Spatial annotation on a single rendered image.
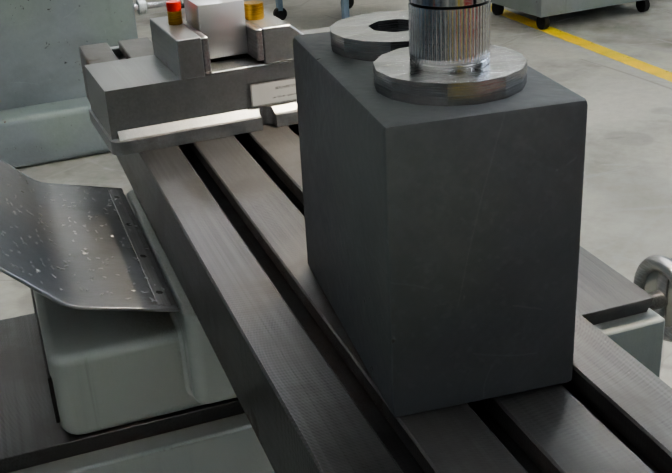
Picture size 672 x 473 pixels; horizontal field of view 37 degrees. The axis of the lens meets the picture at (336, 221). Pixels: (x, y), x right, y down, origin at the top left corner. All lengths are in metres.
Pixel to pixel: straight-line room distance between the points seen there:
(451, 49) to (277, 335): 0.25
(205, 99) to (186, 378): 0.31
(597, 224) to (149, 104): 2.27
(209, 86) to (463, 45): 0.56
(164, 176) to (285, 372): 0.39
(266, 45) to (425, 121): 0.58
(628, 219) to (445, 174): 2.70
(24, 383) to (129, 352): 0.18
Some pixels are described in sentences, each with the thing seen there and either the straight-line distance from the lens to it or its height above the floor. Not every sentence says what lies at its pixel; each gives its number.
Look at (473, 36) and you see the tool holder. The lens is 0.57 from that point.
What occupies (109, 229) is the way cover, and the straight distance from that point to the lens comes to 1.07.
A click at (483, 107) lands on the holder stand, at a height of 1.15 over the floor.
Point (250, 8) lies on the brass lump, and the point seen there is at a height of 1.08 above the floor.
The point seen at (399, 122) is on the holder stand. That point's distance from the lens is 0.53.
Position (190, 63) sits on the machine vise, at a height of 1.04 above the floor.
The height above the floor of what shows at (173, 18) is 1.08.
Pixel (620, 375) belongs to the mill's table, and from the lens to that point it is 0.66.
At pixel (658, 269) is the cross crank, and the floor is 0.70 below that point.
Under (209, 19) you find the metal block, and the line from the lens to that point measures 1.11.
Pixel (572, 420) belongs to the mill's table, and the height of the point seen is 0.96.
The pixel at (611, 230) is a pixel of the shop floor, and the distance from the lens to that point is 3.15.
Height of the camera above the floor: 1.32
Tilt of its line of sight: 24 degrees down
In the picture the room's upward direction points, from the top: 3 degrees counter-clockwise
